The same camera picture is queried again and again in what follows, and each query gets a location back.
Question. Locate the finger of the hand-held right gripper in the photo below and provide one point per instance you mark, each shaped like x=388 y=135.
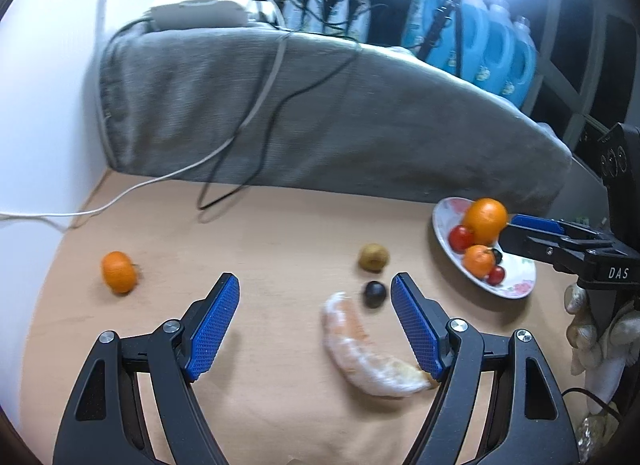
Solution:
x=537 y=223
x=520 y=242

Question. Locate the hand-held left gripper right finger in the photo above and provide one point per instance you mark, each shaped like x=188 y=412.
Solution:
x=417 y=330

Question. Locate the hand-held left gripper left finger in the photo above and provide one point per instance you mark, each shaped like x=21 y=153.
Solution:
x=215 y=330

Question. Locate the dark grape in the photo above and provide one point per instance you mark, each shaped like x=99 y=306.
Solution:
x=497 y=256
x=374 y=293

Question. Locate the floral white plate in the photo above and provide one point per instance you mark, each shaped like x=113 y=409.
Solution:
x=517 y=280

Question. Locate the small cherry tomato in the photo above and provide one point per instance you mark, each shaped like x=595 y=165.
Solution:
x=496 y=275

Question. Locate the large orange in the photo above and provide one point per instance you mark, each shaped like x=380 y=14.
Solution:
x=484 y=220

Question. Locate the large cherry tomato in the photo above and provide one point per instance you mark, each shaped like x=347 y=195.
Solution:
x=461 y=238

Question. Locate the peeled pomelo segment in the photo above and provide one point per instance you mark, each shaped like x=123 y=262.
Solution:
x=360 y=350

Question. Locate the small mandarin with stem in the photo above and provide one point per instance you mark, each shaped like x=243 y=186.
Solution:
x=118 y=272

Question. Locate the person's right hand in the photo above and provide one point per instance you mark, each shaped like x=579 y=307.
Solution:
x=607 y=355

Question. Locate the black tripod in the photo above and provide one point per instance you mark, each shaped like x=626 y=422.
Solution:
x=440 y=20

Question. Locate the grey blanket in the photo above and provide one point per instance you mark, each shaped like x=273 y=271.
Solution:
x=325 y=110

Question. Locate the white power strip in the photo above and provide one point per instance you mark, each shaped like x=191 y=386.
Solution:
x=197 y=10

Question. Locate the grey window frame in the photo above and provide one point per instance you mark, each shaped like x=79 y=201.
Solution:
x=560 y=45

